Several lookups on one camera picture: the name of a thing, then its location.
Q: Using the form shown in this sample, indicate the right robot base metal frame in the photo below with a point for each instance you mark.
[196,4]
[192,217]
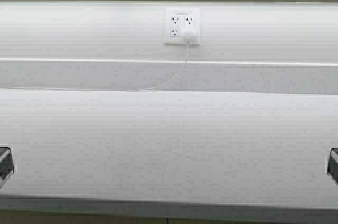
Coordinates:
[332,165]

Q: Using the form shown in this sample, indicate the left robot base metal frame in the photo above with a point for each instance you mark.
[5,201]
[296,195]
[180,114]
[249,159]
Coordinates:
[6,165]

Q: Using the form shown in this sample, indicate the white plug adapter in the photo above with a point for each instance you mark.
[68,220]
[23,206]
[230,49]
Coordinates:
[189,36]

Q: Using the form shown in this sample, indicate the white wall outlet plate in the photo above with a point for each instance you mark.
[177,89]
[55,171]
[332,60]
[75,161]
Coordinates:
[178,19]

